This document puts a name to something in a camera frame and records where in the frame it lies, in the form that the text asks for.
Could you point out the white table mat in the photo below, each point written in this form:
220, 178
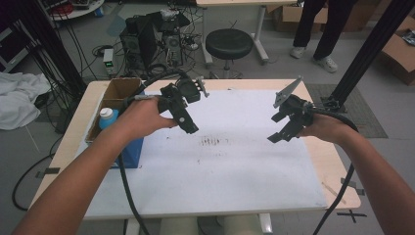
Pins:
221, 176

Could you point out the blue bottle with white cap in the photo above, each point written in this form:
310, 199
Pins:
107, 119

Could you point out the open brown cardboard box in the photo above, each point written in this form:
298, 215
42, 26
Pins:
399, 55

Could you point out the brown cardboard box under desk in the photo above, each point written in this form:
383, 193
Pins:
300, 18

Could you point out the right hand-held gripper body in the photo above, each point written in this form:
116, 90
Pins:
298, 109

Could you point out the person's left hand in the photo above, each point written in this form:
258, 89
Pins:
143, 117

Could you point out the black tape cross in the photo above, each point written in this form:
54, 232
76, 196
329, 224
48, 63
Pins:
351, 215

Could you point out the white desk with metal legs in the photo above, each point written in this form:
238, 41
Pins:
261, 29

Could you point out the white cloth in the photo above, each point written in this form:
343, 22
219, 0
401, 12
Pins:
18, 98

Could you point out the grey floor tape strip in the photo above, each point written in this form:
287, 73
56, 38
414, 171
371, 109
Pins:
49, 171

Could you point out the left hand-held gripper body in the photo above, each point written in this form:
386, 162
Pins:
187, 91

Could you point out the person's right hand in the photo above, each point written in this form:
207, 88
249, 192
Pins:
329, 129

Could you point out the round white table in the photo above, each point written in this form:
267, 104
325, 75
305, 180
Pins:
78, 11

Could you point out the grey computer tower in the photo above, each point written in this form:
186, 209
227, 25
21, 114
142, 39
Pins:
173, 49

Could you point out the black metal stand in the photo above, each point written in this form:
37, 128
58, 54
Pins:
368, 49

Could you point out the black round stool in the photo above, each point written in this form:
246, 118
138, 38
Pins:
229, 43

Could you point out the blue cardboard box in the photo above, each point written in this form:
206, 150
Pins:
122, 89

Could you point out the white power supply unit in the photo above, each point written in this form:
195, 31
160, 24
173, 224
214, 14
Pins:
108, 60

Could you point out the grey floor mat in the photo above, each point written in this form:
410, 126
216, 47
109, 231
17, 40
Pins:
368, 120

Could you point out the black computer tower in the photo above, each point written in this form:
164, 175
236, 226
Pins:
140, 39

